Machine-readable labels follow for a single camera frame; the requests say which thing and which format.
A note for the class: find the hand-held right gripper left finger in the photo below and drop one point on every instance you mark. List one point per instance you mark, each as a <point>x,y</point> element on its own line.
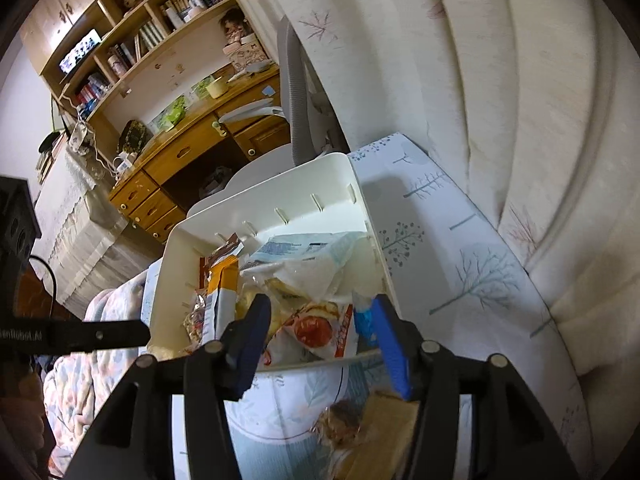
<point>247,350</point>

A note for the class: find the red and white snack packet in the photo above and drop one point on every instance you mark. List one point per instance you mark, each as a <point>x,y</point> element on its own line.
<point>315,330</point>

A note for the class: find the wooden desk hutch shelf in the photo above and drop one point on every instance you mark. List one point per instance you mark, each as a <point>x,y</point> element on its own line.
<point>165,65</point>

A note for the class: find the pink floral box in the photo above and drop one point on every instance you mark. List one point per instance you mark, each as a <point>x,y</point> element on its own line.
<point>245,55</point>

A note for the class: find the red and brown snack packet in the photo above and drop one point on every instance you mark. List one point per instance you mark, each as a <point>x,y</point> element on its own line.
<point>220,260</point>

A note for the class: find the white and blue snack bag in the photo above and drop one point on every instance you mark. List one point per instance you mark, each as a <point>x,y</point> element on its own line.
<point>300,250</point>

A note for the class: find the row of books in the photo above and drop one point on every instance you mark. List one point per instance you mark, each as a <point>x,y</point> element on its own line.
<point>150,35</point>

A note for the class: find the person's left hand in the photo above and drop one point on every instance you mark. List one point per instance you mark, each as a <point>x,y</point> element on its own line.
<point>20,410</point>

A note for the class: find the colourful picture card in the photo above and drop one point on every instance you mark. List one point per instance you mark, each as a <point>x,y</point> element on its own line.
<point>80,51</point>

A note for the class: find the clear bag of brown cookies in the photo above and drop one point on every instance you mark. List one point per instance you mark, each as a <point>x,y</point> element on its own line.
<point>340,422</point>

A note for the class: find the clear bag of nuts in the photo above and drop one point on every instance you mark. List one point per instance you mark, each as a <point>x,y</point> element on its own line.
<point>195,320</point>

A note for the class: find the large green leaf packet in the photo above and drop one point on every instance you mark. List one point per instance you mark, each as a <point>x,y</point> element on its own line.
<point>170,115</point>

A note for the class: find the floral fleece blanket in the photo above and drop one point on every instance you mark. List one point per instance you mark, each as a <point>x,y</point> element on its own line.
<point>90,385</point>

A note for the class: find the grey dish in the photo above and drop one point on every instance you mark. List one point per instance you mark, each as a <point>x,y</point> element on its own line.
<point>259,67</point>

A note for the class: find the clear bag of puffed snacks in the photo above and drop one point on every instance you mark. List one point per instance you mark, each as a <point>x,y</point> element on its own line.
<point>277,292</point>

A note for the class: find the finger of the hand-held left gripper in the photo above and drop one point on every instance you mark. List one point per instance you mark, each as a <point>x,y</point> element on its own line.
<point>100,335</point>

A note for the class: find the light blue snack wrapper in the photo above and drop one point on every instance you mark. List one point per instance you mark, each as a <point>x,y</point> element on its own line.
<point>362,320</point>

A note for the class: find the grey office chair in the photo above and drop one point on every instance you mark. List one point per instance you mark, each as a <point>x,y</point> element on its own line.
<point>295,110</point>

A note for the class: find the cream cup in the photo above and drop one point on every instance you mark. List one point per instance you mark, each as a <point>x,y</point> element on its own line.
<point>217,88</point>

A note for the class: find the blue sticky note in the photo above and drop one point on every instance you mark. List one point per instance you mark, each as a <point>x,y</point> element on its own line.
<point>269,90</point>

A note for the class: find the small green leaf packet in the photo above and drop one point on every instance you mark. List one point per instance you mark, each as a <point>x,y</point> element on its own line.
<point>203,86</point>

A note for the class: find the wooden desk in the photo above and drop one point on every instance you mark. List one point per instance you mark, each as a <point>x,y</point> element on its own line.
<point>190,145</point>

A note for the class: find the tan cracker packet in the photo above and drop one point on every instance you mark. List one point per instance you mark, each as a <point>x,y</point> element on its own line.
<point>385,425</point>

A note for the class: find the dark haired doll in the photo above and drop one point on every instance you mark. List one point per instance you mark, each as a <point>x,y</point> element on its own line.
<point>234,25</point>

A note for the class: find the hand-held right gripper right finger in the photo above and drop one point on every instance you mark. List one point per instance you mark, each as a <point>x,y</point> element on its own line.
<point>395,355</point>

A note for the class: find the green desk ornament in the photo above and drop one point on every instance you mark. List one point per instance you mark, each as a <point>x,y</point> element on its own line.
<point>218,127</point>

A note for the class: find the white plastic storage bin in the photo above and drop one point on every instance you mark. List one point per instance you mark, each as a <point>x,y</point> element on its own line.
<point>300,195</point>

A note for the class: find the orange and white snack packet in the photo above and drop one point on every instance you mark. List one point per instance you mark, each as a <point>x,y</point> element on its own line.
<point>222,300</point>

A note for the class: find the white power strip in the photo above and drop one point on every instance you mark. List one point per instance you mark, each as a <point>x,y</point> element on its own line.
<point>123,162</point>

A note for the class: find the cream leaf print curtain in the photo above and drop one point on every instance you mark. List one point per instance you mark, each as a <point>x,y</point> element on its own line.
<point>500,85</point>

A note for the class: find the dark floral tin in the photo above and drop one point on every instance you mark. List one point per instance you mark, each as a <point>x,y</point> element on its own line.
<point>132,136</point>

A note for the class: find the white patterned pouch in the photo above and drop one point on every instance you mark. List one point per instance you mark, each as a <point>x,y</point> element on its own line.
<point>82,137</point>

